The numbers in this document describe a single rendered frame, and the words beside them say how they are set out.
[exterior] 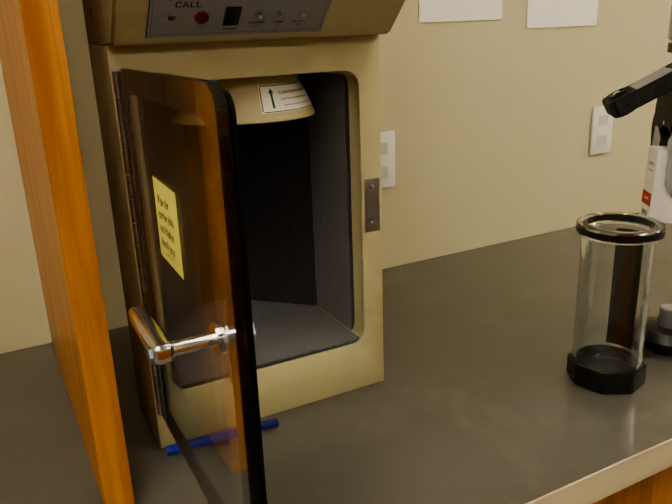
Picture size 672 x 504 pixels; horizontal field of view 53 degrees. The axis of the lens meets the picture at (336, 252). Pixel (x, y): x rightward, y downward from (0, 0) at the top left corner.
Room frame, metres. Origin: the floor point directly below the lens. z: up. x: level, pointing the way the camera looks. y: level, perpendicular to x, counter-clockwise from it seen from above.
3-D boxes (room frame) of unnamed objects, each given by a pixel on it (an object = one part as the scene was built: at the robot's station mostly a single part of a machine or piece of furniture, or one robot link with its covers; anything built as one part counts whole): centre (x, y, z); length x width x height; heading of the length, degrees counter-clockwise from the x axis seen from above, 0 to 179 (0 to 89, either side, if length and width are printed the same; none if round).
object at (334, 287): (0.89, 0.14, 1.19); 0.26 x 0.24 x 0.35; 117
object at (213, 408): (0.56, 0.14, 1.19); 0.30 x 0.01 x 0.40; 27
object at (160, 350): (0.49, 0.13, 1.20); 0.10 x 0.05 x 0.03; 27
